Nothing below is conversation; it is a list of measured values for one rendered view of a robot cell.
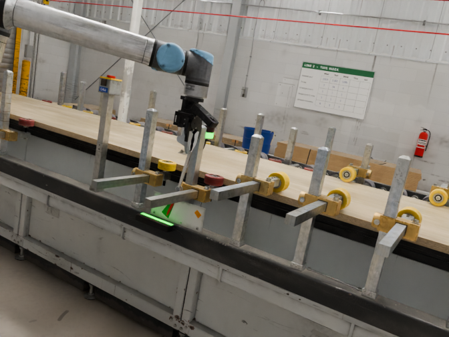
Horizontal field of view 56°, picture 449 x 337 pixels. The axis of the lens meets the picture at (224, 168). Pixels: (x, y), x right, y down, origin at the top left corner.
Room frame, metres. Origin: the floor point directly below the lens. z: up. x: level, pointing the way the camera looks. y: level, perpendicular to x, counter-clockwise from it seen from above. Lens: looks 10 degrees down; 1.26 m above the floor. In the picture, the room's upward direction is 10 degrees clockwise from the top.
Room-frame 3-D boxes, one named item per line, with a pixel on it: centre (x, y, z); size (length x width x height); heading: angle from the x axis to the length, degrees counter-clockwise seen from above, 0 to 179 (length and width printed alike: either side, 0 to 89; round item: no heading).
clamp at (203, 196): (1.65, 0.10, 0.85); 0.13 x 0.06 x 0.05; 61
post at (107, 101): (1.91, 0.57, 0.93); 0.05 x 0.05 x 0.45; 61
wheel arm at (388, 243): (1.23, -0.54, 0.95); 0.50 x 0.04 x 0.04; 151
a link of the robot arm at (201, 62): (1.59, 0.16, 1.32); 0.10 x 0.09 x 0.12; 103
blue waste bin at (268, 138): (7.50, -0.49, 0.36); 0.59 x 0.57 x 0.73; 156
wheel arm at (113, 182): (1.68, 0.35, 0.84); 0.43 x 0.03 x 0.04; 151
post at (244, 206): (1.54, -0.10, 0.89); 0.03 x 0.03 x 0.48; 61
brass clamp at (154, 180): (1.77, 0.32, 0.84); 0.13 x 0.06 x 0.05; 61
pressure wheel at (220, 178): (1.73, 0.03, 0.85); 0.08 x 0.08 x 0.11
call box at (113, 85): (1.91, 0.57, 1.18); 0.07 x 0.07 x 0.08; 61
